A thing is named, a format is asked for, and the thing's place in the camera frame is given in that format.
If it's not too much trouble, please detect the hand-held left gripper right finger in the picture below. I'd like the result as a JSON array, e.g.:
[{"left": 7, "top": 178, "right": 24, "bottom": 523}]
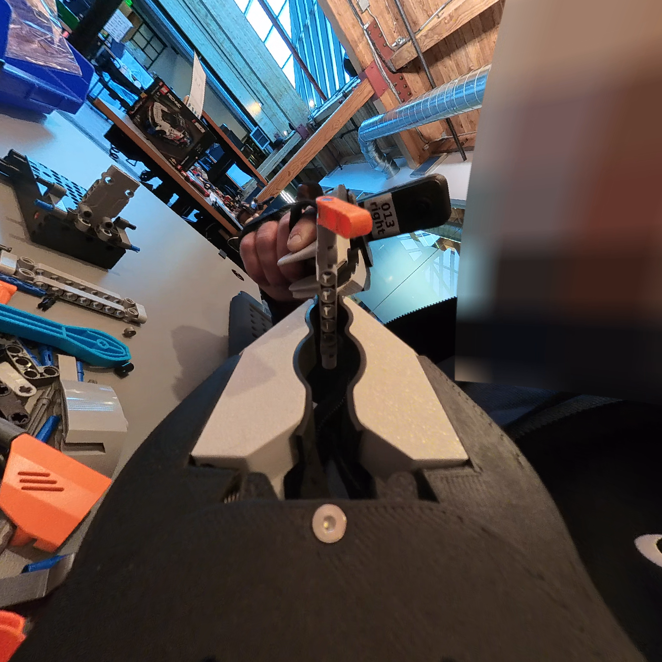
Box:
[{"left": 339, "top": 299, "right": 469, "bottom": 500}]

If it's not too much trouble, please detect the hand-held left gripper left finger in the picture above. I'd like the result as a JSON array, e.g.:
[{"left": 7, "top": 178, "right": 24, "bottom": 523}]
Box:
[{"left": 190, "top": 302, "right": 317, "bottom": 500}]

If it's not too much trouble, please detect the orange connector piece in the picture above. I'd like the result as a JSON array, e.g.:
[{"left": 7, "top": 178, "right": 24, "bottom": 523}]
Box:
[{"left": 315, "top": 195, "right": 374, "bottom": 240}]

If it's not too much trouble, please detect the grey perforated thin beam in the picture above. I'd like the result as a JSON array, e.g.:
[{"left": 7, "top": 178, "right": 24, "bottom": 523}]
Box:
[{"left": 313, "top": 222, "right": 342, "bottom": 369}]

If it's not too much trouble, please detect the person's right hand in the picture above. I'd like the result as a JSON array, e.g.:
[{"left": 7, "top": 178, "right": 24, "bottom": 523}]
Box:
[{"left": 239, "top": 209, "right": 319, "bottom": 302}]

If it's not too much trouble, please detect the grey curved panel piece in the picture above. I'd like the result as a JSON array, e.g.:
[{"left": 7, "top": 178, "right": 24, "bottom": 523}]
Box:
[{"left": 58, "top": 354, "right": 129, "bottom": 447}]

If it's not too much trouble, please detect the black car model box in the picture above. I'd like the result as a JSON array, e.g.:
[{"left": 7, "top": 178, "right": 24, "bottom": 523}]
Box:
[{"left": 127, "top": 78, "right": 218, "bottom": 161}]

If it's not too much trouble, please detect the light blue separator tool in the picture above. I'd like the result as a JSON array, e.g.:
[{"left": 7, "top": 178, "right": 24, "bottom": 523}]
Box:
[{"left": 0, "top": 302, "right": 132, "bottom": 369}]

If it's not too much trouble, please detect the orange panel piece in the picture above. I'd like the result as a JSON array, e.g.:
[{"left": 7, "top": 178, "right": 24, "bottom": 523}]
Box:
[{"left": 0, "top": 433, "right": 113, "bottom": 553}]

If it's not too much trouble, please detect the pile of building pieces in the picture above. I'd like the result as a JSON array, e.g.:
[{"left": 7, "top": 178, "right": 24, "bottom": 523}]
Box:
[{"left": 0, "top": 336, "right": 78, "bottom": 658}]

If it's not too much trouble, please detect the black and grey block model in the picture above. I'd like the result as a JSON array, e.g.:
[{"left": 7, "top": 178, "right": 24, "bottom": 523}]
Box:
[{"left": 0, "top": 150, "right": 141, "bottom": 271}]

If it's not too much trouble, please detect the blue storage bin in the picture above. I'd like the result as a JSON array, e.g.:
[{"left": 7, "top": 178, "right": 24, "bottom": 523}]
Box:
[{"left": 0, "top": 0, "right": 95, "bottom": 116}]

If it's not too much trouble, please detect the clear plastic bag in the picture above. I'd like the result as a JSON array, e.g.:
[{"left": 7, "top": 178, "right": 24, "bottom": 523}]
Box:
[{"left": 5, "top": 0, "right": 81, "bottom": 70}]

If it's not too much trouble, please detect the silver ventilation duct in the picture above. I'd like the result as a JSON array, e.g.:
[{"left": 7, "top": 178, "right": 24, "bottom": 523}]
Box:
[{"left": 358, "top": 64, "right": 491, "bottom": 179}]

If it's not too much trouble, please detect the light grey rectangular frame piece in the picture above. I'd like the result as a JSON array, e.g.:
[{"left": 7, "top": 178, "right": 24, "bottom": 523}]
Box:
[{"left": 10, "top": 256, "right": 148, "bottom": 325}]

